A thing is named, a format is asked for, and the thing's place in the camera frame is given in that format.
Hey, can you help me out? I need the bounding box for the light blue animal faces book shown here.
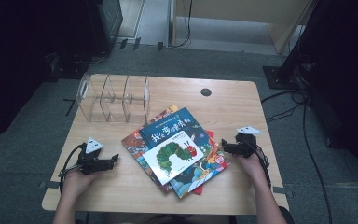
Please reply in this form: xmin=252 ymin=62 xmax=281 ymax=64
xmin=120 ymin=104 xmax=181 ymax=194

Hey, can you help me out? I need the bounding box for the dark stand base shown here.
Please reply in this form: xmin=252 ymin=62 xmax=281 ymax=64
xmin=45 ymin=51 xmax=91 ymax=82

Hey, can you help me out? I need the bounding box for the clear acrylic book rack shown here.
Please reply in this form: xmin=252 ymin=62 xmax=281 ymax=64
xmin=76 ymin=73 xmax=152 ymax=125

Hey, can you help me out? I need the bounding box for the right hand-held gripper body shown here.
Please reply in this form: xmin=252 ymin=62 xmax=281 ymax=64
xmin=231 ymin=125 xmax=264 ymax=158

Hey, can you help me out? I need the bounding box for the grey tape strip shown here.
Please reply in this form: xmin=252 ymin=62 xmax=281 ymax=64
xmin=38 ymin=180 xmax=62 ymax=190
xmin=272 ymin=185 xmax=295 ymax=199

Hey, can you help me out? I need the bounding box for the white caterpillar picture book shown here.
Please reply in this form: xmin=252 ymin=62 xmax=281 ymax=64
xmin=142 ymin=138 xmax=205 ymax=187

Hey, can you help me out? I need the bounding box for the right hand-held gripper black cable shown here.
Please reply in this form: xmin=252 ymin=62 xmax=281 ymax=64
xmin=251 ymin=144 xmax=273 ymax=189

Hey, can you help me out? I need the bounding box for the black equipment cabinet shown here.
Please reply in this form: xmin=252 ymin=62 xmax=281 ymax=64
xmin=85 ymin=0 xmax=124 ymax=54

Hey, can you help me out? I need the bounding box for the black metal stand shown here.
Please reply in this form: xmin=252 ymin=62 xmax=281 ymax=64
xmin=262 ymin=0 xmax=324 ymax=91

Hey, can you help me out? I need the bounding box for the black hanging cable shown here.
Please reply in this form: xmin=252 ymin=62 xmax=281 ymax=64
xmin=171 ymin=0 xmax=194 ymax=49

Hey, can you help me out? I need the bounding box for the long black floor cable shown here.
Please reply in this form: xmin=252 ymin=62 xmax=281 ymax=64
xmin=301 ymin=99 xmax=334 ymax=224

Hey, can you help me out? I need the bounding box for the person's right hand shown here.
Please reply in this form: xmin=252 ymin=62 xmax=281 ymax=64
xmin=234 ymin=154 xmax=269 ymax=185

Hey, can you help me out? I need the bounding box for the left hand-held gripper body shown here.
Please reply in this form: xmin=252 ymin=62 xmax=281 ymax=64
xmin=76 ymin=136 xmax=115 ymax=175

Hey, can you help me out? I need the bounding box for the beige wooden furniture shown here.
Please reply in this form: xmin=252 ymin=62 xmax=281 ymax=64
xmin=170 ymin=0 xmax=313 ymax=54

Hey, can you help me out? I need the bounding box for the dark blue monster picture book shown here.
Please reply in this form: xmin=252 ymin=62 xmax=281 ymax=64
xmin=138 ymin=106 xmax=231 ymax=199

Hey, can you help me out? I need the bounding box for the black floor cable bundle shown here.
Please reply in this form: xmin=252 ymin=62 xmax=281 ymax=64
xmin=260 ymin=89 xmax=309 ymax=123

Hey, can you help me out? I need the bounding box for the person's left hand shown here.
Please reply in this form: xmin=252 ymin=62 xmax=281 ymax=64
xmin=62 ymin=169 xmax=100 ymax=202

